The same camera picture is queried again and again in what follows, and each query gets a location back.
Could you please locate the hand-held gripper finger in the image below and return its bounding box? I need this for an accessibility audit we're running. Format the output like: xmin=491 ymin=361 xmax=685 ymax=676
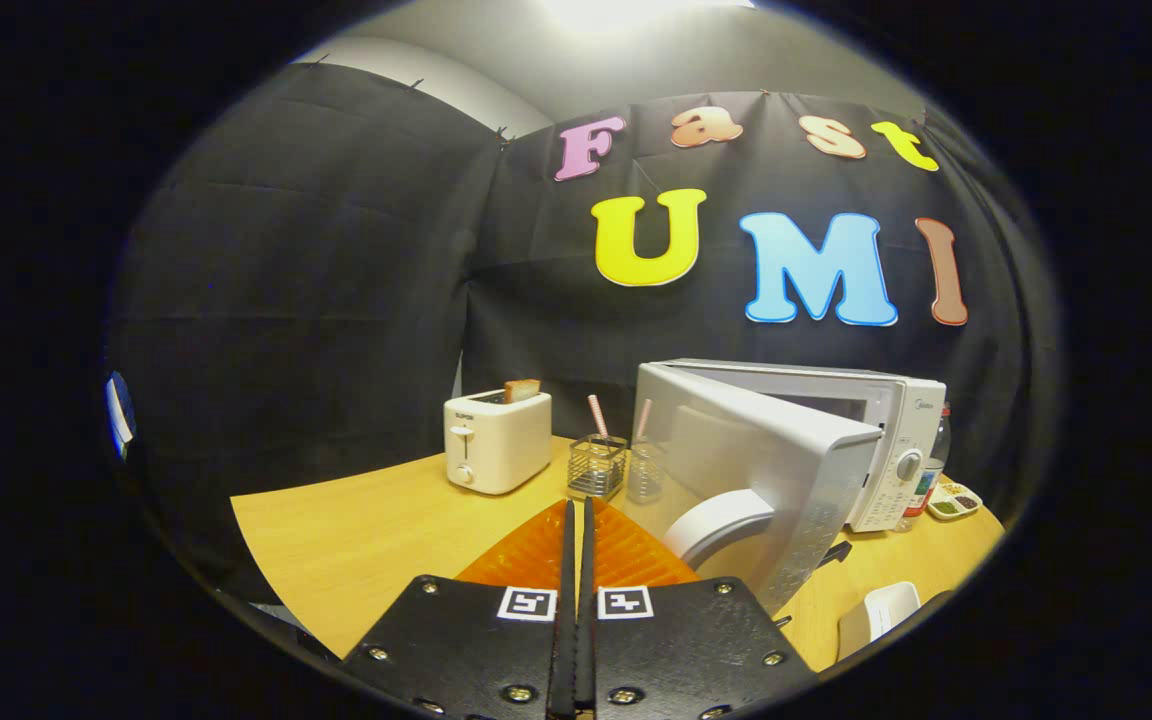
xmin=341 ymin=497 xmax=579 ymax=720
xmin=576 ymin=497 xmax=819 ymax=720

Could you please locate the white microwave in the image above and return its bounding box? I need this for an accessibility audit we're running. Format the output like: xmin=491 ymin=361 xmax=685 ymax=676
xmin=631 ymin=358 xmax=947 ymax=616

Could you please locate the white toaster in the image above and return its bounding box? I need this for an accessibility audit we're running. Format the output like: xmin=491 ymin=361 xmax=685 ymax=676
xmin=443 ymin=390 xmax=553 ymax=496

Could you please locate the white rectangular plate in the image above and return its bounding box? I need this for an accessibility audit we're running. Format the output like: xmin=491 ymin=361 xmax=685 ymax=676
xmin=836 ymin=580 xmax=922 ymax=663

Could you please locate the clear plastic bottle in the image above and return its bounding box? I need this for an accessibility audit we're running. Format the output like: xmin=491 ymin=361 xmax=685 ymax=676
xmin=898 ymin=402 xmax=953 ymax=533

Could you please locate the white divided dish with beans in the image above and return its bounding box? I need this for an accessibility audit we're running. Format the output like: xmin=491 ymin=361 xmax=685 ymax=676
xmin=926 ymin=480 xmax=984 ymax=522

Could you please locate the black backdrop cloth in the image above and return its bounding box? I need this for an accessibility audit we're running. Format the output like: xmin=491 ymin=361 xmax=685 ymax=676
xmin=106 ymin=62 xmax=1062 ymax=601

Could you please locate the wire mesh basket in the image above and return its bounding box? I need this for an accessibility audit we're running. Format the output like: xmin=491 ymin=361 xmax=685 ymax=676
xmin=567 ymin=434 xmax=629 ymax=501

